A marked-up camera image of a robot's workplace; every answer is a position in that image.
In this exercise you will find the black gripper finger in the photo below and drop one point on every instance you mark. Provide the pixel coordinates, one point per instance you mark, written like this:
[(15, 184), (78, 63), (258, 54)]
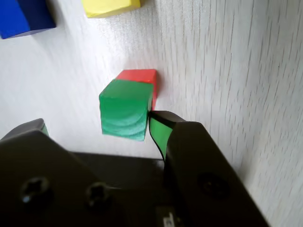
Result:
[(201, 170)]

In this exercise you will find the blue wooden cube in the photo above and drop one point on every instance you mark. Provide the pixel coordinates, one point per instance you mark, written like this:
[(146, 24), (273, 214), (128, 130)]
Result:
[(14, 19)]

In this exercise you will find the red wooden cube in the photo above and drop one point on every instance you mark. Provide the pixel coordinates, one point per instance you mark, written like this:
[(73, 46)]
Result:
[(139, 75)]

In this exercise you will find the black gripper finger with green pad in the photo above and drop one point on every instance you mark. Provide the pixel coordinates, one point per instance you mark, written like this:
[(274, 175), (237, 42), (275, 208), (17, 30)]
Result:
[(35, 177)]

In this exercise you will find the green wooden cube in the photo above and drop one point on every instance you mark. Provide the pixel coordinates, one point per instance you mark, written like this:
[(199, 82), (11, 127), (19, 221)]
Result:
[(123, 111)]

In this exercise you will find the yellow wooden cube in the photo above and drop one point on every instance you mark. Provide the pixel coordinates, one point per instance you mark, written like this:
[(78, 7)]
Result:
[(109, 8)]

